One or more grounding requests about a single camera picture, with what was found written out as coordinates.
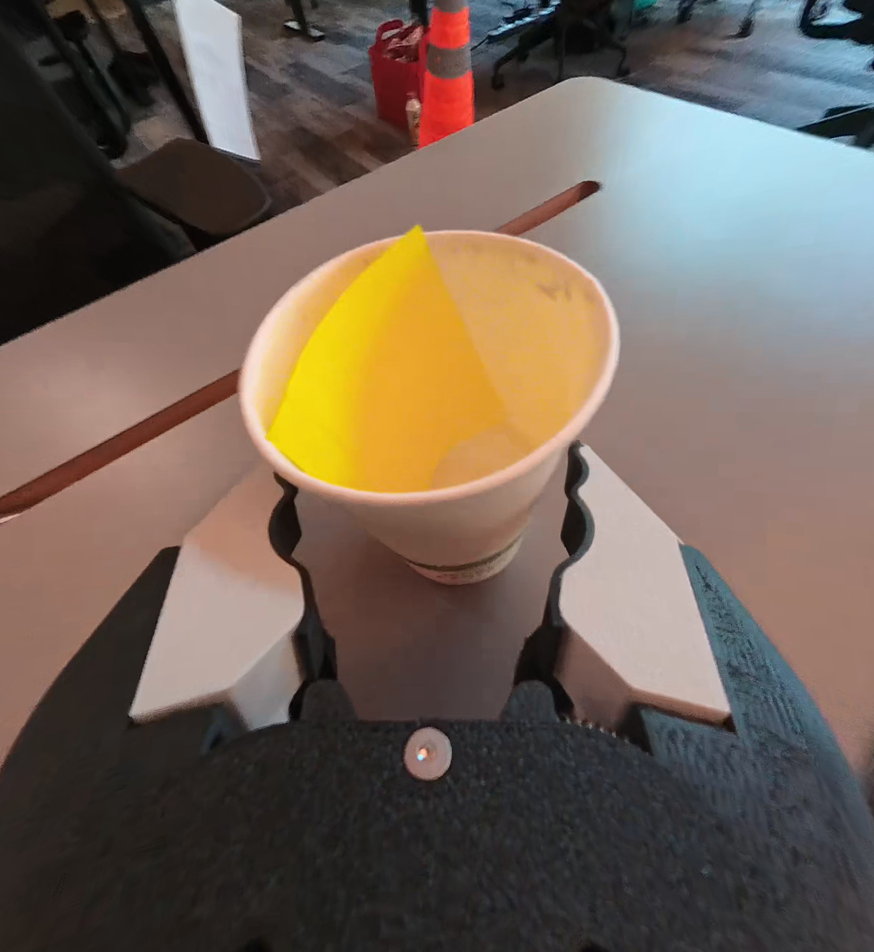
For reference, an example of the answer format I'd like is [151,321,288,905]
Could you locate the red container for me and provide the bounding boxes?
[367,19,432,132]

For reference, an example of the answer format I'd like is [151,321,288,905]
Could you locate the yellow sticky note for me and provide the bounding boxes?
[265,225,536,492]

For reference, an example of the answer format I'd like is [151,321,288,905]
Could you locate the white paper cup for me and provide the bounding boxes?
[237,228,621,586]

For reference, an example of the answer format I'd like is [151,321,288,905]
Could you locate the jacket-draped office chair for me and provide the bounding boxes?
[490,0,633,92]

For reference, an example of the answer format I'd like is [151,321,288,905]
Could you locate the black swivel office chair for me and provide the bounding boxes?
[797,0,874,162]

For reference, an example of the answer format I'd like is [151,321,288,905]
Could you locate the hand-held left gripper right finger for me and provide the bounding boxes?
[514,441,734,737]

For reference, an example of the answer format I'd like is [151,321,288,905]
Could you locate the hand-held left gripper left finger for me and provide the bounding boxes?
[129,465,339,730]

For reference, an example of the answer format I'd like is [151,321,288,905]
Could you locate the black mesh office chair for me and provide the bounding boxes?
[0,0,275,363]

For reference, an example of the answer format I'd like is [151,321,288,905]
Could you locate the orange traffic cone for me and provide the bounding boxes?
[417,0,477,148]

